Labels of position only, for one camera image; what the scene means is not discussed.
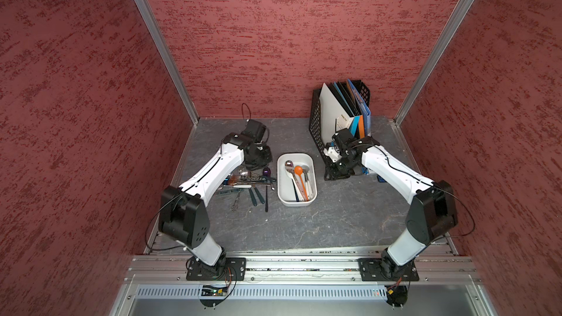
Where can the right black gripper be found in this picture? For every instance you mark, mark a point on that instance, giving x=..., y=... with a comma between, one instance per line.
x=334, y=175

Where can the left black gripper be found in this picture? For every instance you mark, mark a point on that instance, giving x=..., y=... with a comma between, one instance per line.
x=268, y=159

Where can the copper rose gold spoon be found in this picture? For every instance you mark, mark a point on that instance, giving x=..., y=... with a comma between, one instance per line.
x=233, y=180

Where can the dark blue handled spoon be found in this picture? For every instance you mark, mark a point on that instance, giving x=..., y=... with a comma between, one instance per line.
x=289, y=168

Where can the steel spoon white handle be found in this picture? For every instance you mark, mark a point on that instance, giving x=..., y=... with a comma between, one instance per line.
x=307, y=183

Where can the orange spoon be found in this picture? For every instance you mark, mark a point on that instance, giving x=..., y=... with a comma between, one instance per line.
x=299, y=172

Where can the white rectangular storage box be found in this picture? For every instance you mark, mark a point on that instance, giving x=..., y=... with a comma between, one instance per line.
x=285, y=190

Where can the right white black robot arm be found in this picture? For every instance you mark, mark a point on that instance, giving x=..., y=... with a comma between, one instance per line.
x=432, y=207

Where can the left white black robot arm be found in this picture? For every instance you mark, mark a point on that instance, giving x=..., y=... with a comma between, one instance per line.
x=183, y=215

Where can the ornate silver spoon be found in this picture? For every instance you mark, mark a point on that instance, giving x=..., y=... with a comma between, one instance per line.
x=235, y=204

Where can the orange folder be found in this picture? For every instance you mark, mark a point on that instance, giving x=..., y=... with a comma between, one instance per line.
x=360, y=127

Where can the teal folder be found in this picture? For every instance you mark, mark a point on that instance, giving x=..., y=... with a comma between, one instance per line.
x=350, y=114

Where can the white folder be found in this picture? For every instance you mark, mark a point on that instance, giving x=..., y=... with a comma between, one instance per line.
x=334, y=116

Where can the blue folder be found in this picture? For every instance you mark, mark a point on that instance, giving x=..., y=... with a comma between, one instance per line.
x=360, y=94

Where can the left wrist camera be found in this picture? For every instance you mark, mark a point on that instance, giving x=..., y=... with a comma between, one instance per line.
x=256, y=131

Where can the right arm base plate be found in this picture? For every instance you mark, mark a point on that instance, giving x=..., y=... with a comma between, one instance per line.
x=384, y=270

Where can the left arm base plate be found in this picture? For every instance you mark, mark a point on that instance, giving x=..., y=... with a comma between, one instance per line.
x=228, y=268

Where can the aluminium front rail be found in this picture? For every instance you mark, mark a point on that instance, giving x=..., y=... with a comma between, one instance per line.
x=332, y=267

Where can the left aluminium corner post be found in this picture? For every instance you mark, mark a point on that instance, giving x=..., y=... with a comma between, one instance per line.
x=157, y=36

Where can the aluminium corner post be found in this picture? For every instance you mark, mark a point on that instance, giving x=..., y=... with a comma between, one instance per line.
x=449, y=30
x=157, y=36

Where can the right aluminium corner post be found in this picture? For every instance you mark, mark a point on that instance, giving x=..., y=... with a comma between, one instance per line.
x=449, y=30

